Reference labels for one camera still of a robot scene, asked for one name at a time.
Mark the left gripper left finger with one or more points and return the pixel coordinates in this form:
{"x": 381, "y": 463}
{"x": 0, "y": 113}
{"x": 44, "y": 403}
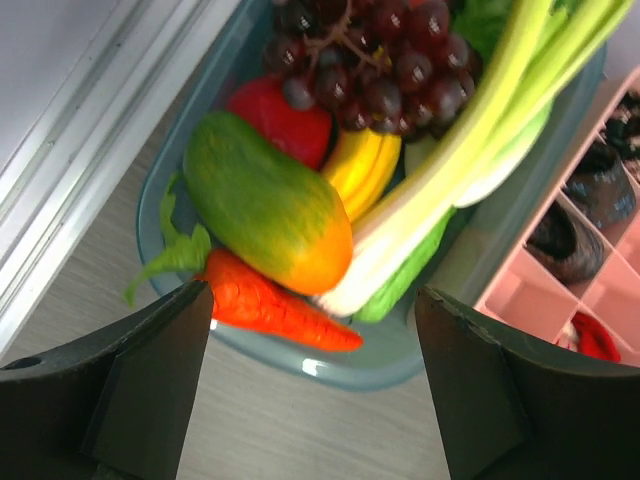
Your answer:
{"x": 114, "y": 404}

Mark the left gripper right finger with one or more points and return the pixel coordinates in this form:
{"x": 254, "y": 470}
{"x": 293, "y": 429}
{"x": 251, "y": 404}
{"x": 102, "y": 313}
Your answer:
{"x": 512, "y": 406}

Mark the teal food bowl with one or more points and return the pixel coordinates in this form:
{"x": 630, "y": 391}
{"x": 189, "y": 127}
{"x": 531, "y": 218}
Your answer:
{"x": 475, "y": 245}

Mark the red chili pepper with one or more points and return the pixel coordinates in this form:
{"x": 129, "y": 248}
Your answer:
{"x": 585, "y": 335}

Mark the pink divided tray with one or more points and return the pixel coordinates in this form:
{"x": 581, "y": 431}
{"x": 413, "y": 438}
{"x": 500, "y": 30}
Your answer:
{"x": 523, "y": 294}

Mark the orange carrot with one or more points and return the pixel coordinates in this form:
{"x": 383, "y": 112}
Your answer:
{"x": 242, "y": 298}

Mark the green orange mango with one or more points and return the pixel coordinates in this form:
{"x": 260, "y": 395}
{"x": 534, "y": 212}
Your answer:
{"x": 278, "y": 215}

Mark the yellow starfruit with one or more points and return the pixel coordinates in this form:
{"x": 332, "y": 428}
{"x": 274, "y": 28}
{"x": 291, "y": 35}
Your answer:
{"x": 360, "y": 167}

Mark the red apple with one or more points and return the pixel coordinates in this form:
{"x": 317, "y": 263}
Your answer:
{"x": 304, "y": 135}

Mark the purple grape bunch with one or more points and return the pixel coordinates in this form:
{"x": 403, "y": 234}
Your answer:
{"x": 396, "y": 67}

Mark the green celery stalks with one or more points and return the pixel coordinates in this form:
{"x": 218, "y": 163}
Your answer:
{"x": 525, "y": 71}

